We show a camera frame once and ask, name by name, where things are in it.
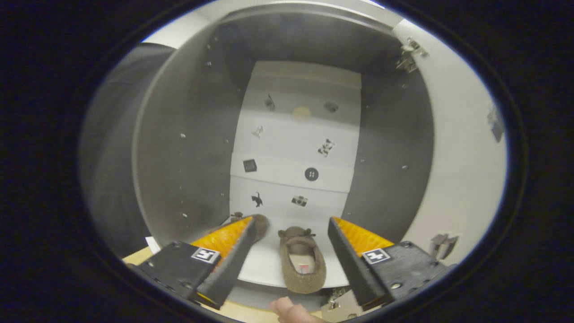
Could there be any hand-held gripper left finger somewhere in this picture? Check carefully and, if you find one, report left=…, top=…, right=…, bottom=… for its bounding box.
left=128, top=215, right=258, bottom=310

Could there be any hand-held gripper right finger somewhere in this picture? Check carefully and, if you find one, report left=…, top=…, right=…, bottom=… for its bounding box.
left=327, top=217, right=458, bottom=310

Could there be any brown fuzzy shoe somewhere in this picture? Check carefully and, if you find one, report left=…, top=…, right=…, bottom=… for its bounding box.
left=230, top=212, right=270, bottom=243
left=278, top=226, right=327, bottom=295

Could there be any grey shoe cabinet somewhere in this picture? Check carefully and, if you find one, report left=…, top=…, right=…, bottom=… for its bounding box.
left=132, top=2, right=435, bottom=311

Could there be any black backdrop cloth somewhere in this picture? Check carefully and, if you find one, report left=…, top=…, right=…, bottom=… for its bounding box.
left=80, top=43, right=175, bottom=258

